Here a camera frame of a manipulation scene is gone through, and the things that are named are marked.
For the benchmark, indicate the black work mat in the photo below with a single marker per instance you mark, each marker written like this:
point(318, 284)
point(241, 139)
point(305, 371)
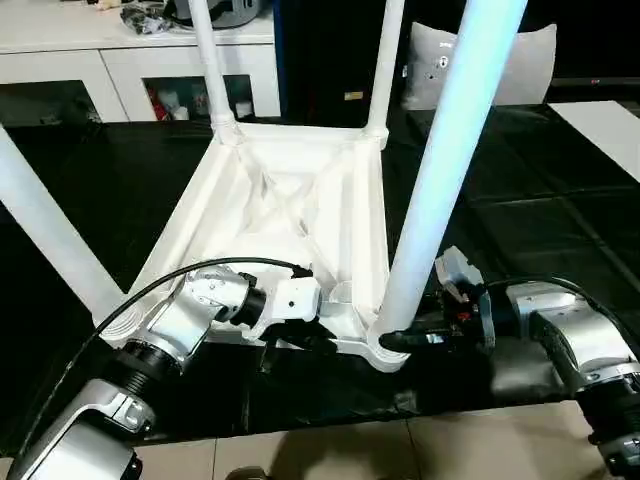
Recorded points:
point(540, 200)

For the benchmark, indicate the grey cushion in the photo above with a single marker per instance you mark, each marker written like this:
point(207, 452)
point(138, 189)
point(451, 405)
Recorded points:
point(530, 70)

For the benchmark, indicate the white glass-door cabinet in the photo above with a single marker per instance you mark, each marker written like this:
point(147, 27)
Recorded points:
point(80, 60)

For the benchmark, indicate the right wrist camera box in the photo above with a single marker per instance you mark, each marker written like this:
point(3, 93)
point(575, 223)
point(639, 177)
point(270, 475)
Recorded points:
point(458, 270)

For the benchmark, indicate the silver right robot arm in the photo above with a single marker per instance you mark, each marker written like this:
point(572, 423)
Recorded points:
point(580, 340)

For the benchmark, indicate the white plastic table top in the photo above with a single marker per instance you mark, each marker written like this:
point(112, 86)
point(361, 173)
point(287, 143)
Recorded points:
point(290, 190)

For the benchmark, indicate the small tan label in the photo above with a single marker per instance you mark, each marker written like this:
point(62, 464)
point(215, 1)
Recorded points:
point(353, 96)

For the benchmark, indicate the black sofa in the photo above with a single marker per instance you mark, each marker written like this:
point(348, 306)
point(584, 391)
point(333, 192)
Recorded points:
point(320, 50)

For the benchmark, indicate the white flat board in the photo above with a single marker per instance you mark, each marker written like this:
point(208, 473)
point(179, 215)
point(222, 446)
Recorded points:
point(600, 135)

